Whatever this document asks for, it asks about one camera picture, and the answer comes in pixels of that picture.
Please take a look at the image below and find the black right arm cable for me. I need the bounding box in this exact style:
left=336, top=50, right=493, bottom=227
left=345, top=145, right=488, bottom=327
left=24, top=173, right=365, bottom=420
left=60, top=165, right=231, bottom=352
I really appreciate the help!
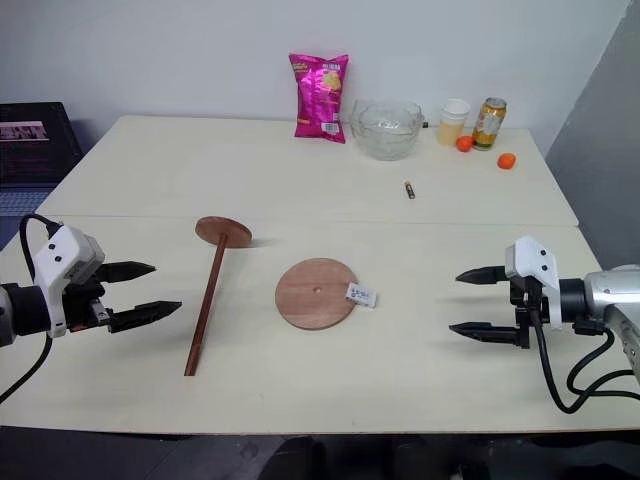
left=531, top=308, right=640, bottom=415

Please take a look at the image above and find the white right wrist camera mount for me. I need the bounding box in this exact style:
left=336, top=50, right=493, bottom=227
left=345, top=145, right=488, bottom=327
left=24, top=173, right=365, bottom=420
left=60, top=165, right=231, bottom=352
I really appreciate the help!
left=503, top=235, right=564, bottom=332

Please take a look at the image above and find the black box with label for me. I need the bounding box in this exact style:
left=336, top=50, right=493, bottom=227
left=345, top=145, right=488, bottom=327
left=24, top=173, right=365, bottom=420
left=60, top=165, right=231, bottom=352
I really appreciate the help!
left=0, top=102, right=84, bottom=188

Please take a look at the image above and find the white plastic cup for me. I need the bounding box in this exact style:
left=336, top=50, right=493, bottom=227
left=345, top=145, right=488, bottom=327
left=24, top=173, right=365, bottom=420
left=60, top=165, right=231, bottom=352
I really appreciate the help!
left=438, top=98, right=473, bottom=148

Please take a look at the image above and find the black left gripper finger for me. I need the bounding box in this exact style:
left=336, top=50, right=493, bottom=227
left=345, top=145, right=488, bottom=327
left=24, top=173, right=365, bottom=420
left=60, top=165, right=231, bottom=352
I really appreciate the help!
left=106, top=300, right=183, bottom=335
left=97, top=260, right=158, bottom=285

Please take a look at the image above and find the round wooden base disc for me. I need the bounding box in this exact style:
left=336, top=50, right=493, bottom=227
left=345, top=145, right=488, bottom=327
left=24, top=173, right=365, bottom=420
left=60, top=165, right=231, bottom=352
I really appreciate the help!
left=274, top=257, right=360, bottom=332

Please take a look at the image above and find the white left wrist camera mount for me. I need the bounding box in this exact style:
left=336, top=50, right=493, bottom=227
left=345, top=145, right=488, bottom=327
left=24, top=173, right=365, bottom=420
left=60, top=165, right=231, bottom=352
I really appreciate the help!
left=33, top=225, right=107, bottom=339

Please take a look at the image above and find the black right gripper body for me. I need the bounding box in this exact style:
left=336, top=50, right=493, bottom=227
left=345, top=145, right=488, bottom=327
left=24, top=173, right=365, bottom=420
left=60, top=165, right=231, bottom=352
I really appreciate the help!
left=507, top=274, right=545, bottom=350

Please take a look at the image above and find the pink chip bag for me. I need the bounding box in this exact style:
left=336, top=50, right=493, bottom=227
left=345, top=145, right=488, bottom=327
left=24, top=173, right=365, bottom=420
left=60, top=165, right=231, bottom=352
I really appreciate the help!
left=288, top=51, right=351, bottom=145

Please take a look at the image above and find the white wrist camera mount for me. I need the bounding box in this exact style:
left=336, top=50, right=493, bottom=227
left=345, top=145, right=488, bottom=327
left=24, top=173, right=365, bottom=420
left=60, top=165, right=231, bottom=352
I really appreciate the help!
left=33, top=225, right=107, bottom=339
left=503, top=235, right=564, bottom=332

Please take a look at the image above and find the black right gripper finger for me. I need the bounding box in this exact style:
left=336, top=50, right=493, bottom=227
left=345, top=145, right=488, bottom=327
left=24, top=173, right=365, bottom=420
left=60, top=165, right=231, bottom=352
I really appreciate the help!
left=448, top=321, right=522, bottom=347
left=455, top=265, right=509, bottom=287

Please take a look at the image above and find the yellow green drink can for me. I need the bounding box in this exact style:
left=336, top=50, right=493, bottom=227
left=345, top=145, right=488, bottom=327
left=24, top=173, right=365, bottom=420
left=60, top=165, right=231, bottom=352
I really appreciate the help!
left=471, top=97, right=508, bottom=152

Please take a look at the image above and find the small white label card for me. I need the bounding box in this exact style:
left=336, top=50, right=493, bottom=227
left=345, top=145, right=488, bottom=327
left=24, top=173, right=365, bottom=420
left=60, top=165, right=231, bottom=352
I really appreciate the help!
left=346, top=281, right=380, bottom=308

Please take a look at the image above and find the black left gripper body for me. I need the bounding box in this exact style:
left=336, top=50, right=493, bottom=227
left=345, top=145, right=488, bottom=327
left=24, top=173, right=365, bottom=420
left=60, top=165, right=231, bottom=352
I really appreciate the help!
left=62, top=265, right=114, bottom=334

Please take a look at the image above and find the wooden stick with round base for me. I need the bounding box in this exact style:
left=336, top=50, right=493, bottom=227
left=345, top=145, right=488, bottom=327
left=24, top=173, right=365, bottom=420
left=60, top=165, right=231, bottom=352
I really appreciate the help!
left=183, top=215, right=254, bottom=377

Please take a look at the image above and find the clear glass bowl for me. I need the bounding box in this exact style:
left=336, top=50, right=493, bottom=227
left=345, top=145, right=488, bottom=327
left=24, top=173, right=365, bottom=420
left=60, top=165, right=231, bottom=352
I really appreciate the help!
left=349, top=97, right=425, bottom=162

